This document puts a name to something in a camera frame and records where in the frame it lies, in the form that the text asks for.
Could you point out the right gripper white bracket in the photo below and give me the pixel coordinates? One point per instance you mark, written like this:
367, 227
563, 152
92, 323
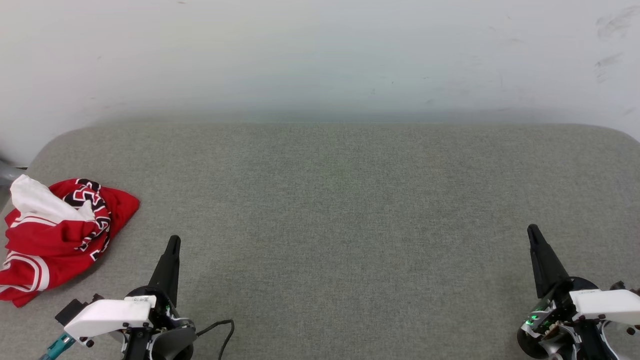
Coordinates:
600, 305

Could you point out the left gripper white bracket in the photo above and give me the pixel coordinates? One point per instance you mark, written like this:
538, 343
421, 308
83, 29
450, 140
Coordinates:
107, 315

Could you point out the red and white basketball jersey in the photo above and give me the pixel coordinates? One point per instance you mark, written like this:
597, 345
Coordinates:
55, 240

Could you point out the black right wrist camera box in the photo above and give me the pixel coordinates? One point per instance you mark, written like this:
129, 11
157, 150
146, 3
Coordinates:
620, 286

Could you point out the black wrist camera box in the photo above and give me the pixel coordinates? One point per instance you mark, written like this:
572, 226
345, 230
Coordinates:
72, 311
620, 286

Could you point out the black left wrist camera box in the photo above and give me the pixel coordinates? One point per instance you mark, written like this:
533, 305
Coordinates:
72, 311

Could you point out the teal left camera connector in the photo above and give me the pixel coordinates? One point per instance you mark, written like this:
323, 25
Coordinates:
57, 345

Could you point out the grey metal pipe frame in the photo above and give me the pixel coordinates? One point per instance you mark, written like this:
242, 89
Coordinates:
7, 172

